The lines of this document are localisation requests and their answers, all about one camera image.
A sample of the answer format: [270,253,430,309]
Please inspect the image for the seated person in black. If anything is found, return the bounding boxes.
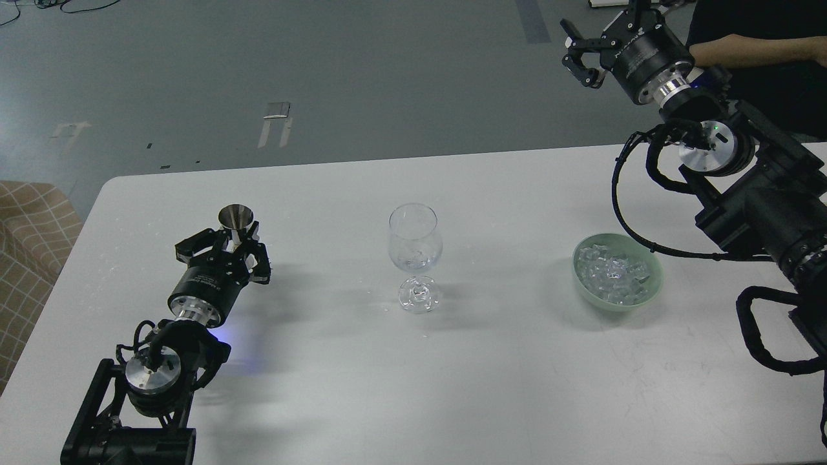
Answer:
[686,1,826,141]

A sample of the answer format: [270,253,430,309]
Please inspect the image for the clear wine glass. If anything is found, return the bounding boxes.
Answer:
[388,203,443,315]

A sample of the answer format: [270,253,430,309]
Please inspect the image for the green bowl of ice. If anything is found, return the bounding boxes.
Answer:
[571,233,664,314]

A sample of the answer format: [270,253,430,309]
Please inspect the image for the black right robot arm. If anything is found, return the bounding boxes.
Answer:
[560,1,826,376]

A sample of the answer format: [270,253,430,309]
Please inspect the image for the black floor cables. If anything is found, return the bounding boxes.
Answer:
[0,0,123,28]

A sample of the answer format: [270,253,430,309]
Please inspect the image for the tan checked armchair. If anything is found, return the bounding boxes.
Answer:
[1,180,83,391]

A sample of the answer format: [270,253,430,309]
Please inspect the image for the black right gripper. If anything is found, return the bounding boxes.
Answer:
[560,8,697,106]

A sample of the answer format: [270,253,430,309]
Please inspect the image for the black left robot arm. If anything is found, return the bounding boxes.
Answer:
[60,204,271,464]

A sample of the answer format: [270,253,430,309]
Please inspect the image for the steel cocktail jigger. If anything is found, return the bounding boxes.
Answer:
[218,203,255,248]

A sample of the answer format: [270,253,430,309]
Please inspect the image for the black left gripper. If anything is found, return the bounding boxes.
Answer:
[167,221,271,329]

